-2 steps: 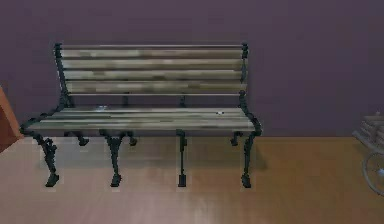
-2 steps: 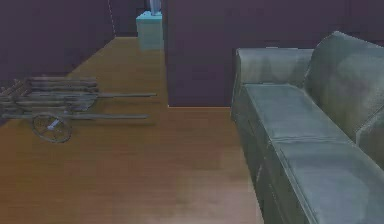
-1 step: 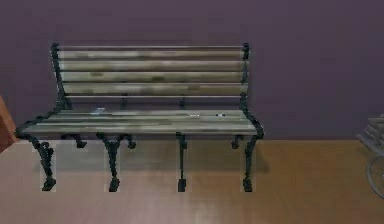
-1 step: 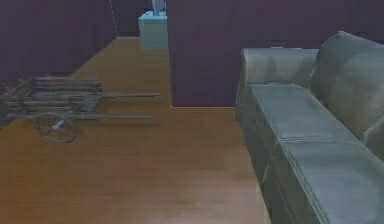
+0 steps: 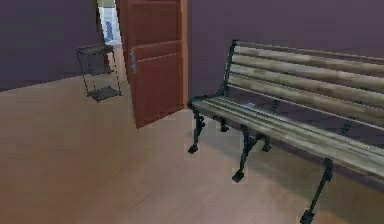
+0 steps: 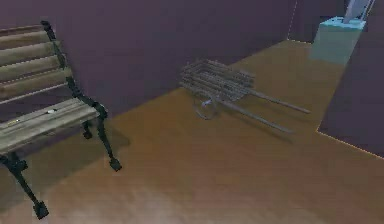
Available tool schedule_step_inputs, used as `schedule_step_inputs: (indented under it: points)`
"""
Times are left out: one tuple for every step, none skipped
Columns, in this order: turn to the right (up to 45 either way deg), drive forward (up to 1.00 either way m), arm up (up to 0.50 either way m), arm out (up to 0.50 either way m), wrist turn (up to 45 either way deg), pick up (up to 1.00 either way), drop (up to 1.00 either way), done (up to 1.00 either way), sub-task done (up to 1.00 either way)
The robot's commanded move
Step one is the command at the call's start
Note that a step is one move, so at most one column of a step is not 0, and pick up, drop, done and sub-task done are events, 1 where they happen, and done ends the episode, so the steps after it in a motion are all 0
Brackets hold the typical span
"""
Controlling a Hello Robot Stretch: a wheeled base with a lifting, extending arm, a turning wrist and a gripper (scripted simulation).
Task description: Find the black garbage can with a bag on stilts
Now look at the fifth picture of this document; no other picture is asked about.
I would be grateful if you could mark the wooden slatted bench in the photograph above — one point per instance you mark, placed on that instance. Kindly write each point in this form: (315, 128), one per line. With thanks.
(300, 133)

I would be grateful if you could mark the brown room door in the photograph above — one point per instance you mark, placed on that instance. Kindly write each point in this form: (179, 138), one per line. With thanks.
(156, 76)

